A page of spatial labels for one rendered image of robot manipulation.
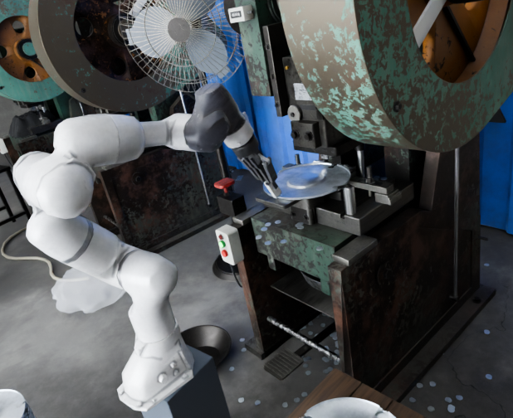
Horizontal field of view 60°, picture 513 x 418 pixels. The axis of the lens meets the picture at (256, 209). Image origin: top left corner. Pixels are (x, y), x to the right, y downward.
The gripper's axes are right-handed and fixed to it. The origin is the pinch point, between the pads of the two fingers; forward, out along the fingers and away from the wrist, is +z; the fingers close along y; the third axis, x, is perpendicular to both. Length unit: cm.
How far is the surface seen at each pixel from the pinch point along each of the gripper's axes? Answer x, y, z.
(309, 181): 11.2, 2.3, 8.5
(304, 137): 18.1, 1.9, -4.4
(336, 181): 15.2, 9.8, 10.9
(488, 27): 60, 42, -11
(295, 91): 27.5, -3.1, -14.5
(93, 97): 15, -133, -18
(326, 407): -43, 36, 29
